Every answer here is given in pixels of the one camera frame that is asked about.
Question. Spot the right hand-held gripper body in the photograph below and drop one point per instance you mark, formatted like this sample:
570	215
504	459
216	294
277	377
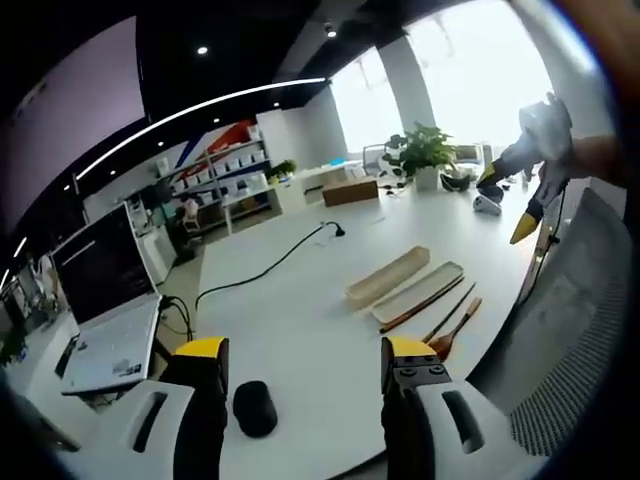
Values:
547	130

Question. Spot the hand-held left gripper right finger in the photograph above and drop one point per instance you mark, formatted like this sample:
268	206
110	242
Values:
430	440

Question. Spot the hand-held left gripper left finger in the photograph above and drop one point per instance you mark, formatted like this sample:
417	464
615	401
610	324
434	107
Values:
150	440

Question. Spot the wooden spoon utensil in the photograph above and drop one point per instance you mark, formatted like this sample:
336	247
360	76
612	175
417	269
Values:
442	342

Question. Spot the dark wooden chopstick utensil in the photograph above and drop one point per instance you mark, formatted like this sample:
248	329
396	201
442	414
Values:
425	305
452	312

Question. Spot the beige cutlery case lid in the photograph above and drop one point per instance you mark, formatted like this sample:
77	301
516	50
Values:
417	295

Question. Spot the beige cutlery case tray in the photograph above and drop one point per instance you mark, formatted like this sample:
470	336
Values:
390	280

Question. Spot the white game controller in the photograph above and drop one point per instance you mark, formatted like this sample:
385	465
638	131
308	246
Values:
487	206

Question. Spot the black headset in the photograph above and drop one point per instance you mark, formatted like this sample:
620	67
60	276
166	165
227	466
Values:
454	181

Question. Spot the green plant in white pot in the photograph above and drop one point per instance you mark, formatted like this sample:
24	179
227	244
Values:
425	150

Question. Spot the black oval mouse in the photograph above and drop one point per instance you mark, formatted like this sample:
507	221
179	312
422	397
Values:
255	407

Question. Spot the grey mesh office chair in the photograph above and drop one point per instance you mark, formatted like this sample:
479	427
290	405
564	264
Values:
565	320

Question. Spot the white open laptop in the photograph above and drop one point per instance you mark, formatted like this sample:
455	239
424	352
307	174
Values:
110	300

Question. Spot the brown cardboard box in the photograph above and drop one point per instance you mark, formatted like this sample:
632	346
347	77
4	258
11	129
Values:
350	192

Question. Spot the white cabinet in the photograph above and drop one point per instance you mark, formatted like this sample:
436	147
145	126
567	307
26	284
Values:
155	245

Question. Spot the small green plant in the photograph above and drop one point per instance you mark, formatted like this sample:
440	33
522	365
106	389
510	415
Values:
282	170

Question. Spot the white shelf with boxes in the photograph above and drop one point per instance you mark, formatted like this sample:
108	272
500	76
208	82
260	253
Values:
220	175

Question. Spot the large wall screen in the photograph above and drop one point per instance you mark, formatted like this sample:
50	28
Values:
75	120

